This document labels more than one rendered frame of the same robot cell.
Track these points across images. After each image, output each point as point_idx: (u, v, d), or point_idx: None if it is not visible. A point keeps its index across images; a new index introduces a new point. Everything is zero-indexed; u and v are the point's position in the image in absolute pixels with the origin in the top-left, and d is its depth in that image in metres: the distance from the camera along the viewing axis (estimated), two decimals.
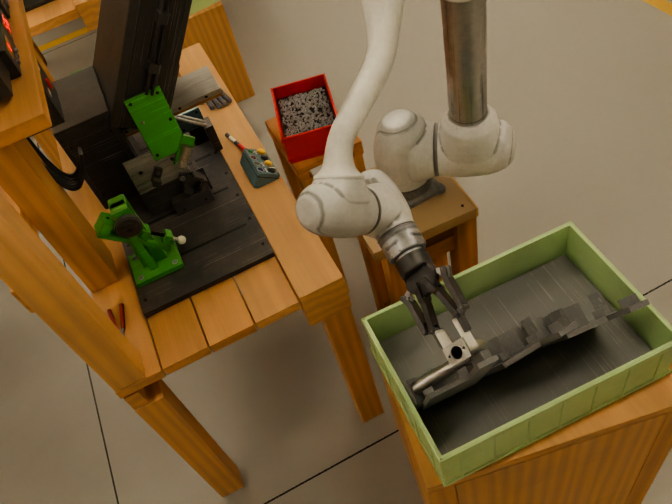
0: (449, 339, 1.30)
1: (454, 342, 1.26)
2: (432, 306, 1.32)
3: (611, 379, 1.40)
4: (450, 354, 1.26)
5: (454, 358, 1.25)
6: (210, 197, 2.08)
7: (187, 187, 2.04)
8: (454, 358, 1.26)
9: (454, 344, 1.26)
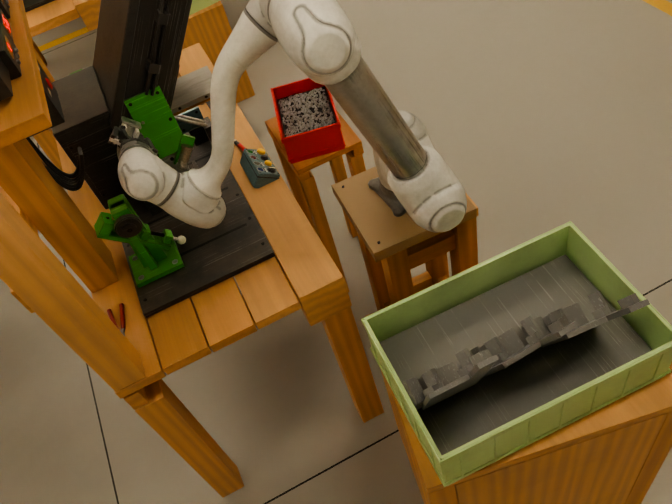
0: (133, 137, 1.83)
1: (130, 124, 1.82)
2: None
3: (611, 379, 1.40)
4: (136, 123, 1.84)
5: (135, 122, 1.85)
6: None
7: None
8: (135, 122, 1.85)
9: (131, 126, 1.82)
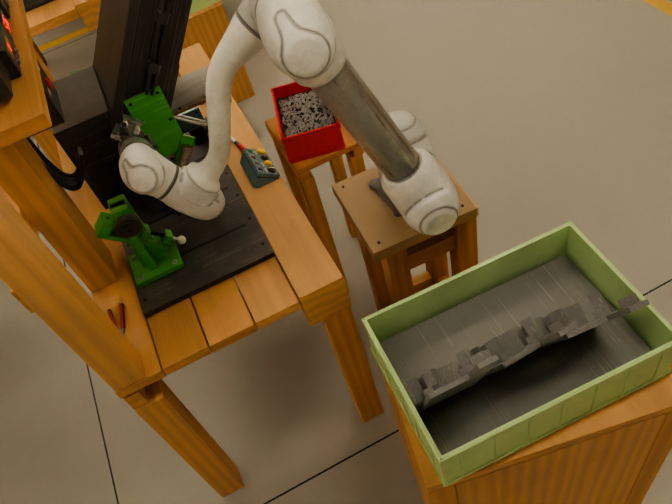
0: (134, 134, 1.88)
1: (131, 121, 1.87)
2: None
3: (611, 379, 1.40)
4: (137, 120, 1.89)
5: (136, 119, 1.90)
6: None
7: None
8: (136, 119, 1.90)
9: (131, 123, 1.88)
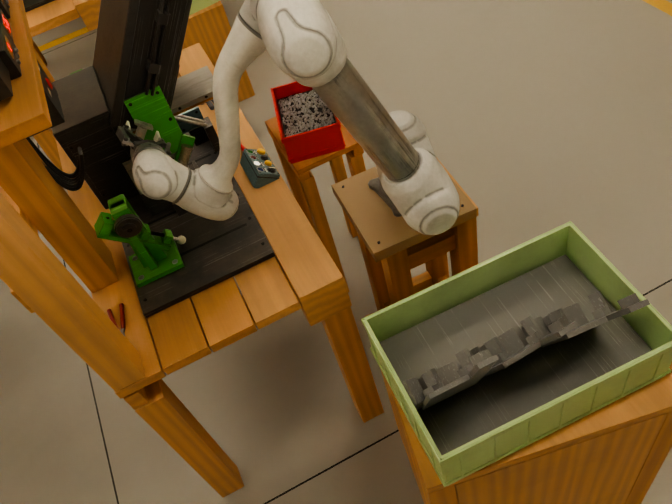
0: (155, 142, 1.91)
1: (142, 126, 1.89)
2: None
3: (611, 379, 1.40)
4: (148, 125, 1.91)
5: (147, 124, 1.92)
6: None
7: None
8: (147, 124, 1.92)
9: (143, 128, 1.90)
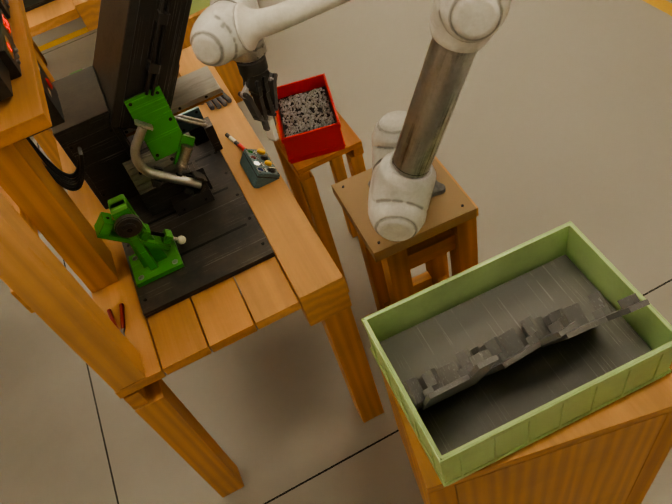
0: None
1: (142, 126, 1.89)
2: (257, 99, 1.67)
3: (611, 379, 1.40)
4: (148, 125, 1.91)
5: (147, 124, 1.92)
6: (210, 197, 2.08)
7: (187, 187, 2.04)
8: (147, 124, 1.92)
9: (143, 128, 1.90)
